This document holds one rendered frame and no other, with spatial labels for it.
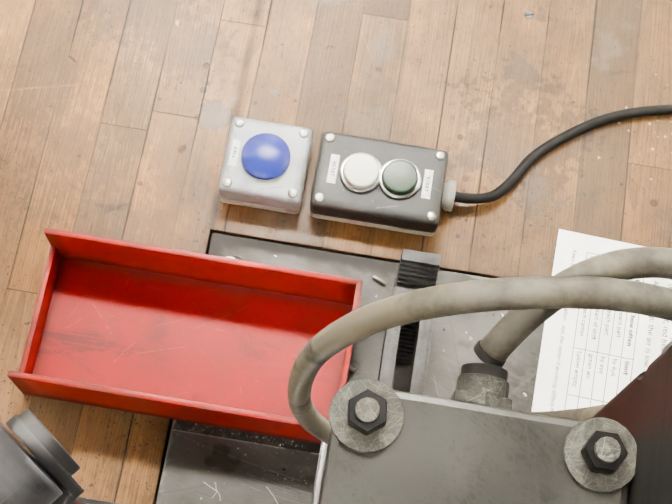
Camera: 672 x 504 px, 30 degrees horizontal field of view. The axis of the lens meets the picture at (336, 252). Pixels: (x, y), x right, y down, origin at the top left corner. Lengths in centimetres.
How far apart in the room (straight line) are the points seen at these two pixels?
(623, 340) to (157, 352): 38
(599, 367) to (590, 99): 24
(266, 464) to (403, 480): 62
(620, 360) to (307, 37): 39
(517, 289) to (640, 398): 5
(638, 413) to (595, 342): 65
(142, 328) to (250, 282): 9
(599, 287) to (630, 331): 67
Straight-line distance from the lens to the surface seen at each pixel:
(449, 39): 112
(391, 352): 94
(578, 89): 112
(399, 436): 37
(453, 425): 38
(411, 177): 102
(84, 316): 103
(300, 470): 99
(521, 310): 39
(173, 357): 101
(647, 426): 38
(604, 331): 104
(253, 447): 99
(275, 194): 102
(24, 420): 65
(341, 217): 103
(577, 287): 38
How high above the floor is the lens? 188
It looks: 70 degrees down
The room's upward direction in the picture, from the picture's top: 6 degrees clockwise
